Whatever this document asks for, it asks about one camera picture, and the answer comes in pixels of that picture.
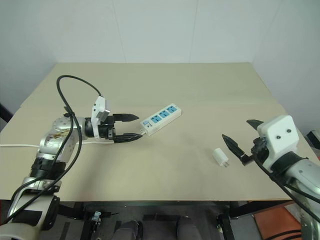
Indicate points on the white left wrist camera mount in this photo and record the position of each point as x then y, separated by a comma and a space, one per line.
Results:
98, 110

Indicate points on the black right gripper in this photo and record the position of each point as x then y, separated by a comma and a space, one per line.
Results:
260, 150

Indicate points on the black object beside table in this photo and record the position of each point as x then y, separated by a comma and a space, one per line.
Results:
5, 112

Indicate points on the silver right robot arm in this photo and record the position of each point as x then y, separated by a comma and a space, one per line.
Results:
303, 175

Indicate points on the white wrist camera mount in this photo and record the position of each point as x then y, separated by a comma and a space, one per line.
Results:
98, 110
278, 135

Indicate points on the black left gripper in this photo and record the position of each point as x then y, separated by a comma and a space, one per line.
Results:
108, 131

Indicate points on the white blue power strip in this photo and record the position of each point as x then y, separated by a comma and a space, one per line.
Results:
161, 118

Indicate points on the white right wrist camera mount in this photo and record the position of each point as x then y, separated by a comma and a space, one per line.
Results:
278, 135

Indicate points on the white plug adapter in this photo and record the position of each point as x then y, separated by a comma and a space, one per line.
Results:
220, 156

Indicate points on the black table frame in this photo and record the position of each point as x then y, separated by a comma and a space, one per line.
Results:
233, 212

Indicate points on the orange red panel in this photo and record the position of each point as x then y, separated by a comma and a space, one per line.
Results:
275, 220

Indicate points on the small blue grey clamp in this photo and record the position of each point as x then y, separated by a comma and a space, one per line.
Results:
96, 216

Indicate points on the dark grey rounded shape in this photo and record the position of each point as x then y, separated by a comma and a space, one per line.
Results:
128, 230

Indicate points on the dark box beside table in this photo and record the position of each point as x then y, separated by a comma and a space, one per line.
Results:
313, 138

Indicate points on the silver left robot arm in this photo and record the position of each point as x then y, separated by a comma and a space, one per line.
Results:
62, 140

